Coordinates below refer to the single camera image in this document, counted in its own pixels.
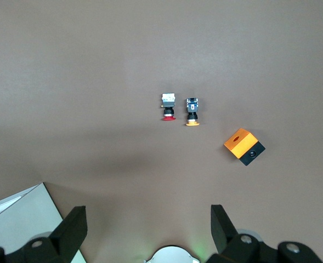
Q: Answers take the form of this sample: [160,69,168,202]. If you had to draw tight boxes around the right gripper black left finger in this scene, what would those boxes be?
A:
[4,205,88,263]

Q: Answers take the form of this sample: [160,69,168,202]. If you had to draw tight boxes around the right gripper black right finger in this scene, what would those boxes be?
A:
[205,204,280,263]

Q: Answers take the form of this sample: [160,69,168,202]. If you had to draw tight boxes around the orange and black switch box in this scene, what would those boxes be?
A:
[223,128,267,167]

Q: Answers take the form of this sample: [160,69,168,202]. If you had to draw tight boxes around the white drawer cabinet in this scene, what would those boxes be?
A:
[0,182,87,263]

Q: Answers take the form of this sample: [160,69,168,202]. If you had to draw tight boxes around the red mushroom push button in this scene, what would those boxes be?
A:
[160,92,177,122]

